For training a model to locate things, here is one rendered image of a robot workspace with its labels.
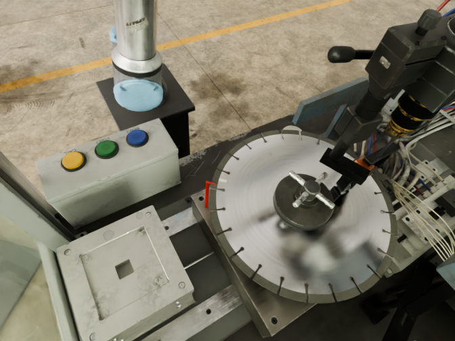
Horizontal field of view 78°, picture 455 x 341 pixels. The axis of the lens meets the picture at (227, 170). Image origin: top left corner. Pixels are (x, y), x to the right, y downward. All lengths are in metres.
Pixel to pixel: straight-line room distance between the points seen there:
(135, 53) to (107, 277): 0.46
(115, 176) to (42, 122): 1.54
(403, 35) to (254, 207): 0.33
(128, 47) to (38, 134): 1.46
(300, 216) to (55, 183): 0.48
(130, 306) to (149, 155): 0.30
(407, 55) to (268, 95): 1.83
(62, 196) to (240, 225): 0.36
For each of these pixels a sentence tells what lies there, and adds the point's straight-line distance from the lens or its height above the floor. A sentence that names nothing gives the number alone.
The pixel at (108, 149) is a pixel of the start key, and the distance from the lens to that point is 0.67.
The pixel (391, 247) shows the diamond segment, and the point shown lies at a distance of 0.59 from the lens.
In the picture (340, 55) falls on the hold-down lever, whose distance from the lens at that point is 0.39.
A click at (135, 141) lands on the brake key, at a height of 0.91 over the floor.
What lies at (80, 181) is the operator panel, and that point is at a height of 0.90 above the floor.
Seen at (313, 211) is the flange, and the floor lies 0.96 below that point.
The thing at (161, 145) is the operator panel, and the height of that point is 0.90.
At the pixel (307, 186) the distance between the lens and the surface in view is 0.51.
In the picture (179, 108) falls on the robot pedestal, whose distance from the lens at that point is 0.95.
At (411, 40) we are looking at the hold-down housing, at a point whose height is 1.25.
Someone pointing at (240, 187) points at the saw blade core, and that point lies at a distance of 0.54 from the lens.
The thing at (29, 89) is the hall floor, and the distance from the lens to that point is 2.41.
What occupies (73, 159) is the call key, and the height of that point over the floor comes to 0.91.
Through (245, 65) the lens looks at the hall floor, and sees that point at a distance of 2.41.
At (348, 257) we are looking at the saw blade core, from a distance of 0.54.
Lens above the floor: 1.42
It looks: 57 degrees down
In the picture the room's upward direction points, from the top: 9 degrees clockwise
